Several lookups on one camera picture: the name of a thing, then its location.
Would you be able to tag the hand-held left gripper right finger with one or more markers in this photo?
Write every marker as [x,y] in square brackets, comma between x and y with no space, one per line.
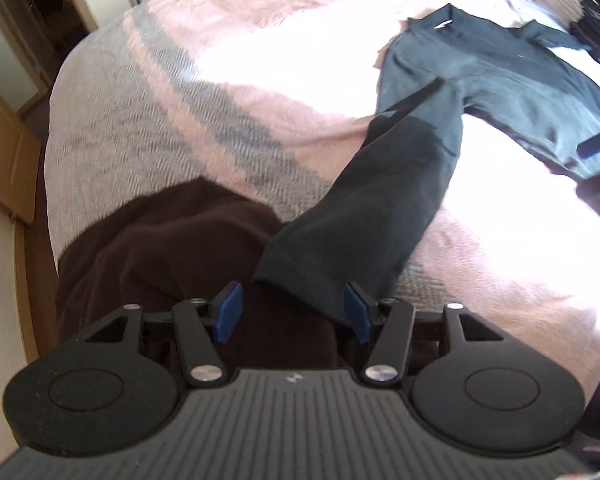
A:
[357,312]

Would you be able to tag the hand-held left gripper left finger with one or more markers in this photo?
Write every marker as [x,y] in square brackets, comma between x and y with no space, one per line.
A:
[228,310]

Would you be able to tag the dark grey long-sleeve shirt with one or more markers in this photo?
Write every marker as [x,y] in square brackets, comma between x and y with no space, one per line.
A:
[404,185]

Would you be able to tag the pile of dark clothes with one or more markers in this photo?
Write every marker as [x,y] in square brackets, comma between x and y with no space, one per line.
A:
[592,20]

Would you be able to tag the dark brown cloth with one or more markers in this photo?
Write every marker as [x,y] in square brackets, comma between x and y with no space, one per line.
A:
[155,250]

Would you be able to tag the pink bedspread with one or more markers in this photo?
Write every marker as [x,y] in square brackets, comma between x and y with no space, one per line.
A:
[230,60]

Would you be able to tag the wooden door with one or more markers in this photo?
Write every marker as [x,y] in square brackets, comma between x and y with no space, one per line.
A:
[5,150]

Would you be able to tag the wooden bed frame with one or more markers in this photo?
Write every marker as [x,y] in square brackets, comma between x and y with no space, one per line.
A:
[30,290]

